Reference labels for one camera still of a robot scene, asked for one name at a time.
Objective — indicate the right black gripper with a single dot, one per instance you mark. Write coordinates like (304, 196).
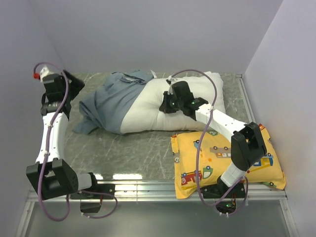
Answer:
(165, 107)

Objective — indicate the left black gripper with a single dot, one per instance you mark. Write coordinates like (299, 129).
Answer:
(76, 85)

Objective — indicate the white pillow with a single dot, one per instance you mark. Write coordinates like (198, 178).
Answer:
(144, 113)

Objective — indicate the blue striped pillowcase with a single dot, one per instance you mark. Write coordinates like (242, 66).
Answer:
(107, 106)

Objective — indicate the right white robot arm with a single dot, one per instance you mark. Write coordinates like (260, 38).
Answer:
(247, 143)

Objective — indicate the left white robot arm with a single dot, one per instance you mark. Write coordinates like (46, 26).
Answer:
(51, 176)

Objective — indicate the yellow cartoon car pillow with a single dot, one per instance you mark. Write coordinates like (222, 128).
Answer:
(208, 156)

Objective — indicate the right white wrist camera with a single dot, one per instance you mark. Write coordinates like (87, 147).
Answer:
(170, 80)

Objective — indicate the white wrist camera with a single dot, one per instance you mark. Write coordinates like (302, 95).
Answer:
(170, 80)
(45, 71)

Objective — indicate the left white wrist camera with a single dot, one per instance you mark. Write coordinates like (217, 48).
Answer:
(45, 71)

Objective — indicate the right side aluminium rail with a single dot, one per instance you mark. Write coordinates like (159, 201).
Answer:
(245, 98)

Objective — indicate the aluminium mounting rail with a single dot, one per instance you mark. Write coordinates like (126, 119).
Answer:
(140, 190)

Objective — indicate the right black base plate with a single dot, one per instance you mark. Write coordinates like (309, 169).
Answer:
(237, 198)

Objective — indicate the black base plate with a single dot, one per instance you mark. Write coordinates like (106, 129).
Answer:
(106, 192)
(237, 198)

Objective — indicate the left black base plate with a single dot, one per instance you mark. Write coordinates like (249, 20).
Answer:
(106, 192)

